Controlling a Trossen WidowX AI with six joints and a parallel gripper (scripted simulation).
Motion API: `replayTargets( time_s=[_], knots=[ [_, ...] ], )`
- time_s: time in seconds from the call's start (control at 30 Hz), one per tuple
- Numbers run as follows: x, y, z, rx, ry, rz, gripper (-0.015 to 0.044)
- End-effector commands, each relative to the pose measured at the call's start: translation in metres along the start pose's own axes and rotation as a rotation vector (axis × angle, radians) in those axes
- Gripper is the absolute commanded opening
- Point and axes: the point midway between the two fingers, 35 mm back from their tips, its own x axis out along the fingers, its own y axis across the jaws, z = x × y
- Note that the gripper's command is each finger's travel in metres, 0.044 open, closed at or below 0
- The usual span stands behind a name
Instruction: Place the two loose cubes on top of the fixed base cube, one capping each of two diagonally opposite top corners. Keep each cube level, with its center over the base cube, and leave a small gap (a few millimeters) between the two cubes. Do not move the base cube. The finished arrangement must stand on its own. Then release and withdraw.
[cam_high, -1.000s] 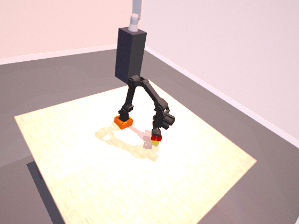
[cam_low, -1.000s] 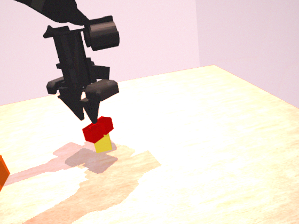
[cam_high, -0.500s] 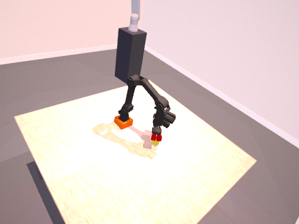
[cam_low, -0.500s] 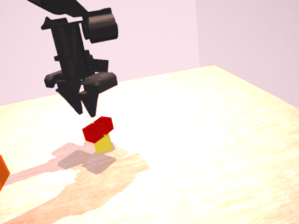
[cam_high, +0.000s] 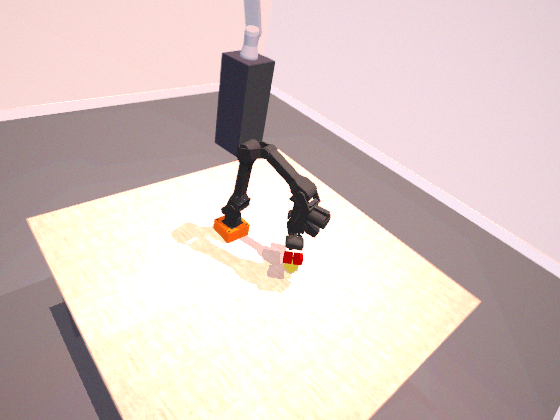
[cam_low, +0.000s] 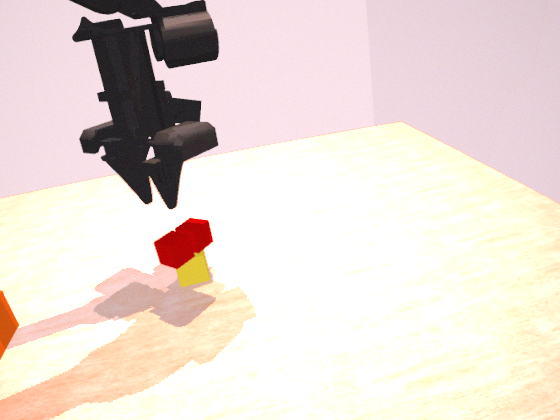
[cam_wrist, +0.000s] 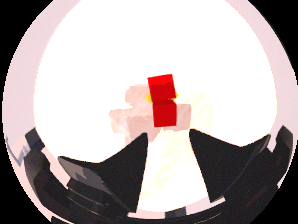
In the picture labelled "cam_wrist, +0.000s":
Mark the red cube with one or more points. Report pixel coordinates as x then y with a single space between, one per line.
162 87
165 113

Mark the yellow cube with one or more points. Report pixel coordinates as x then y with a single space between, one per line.
149 97

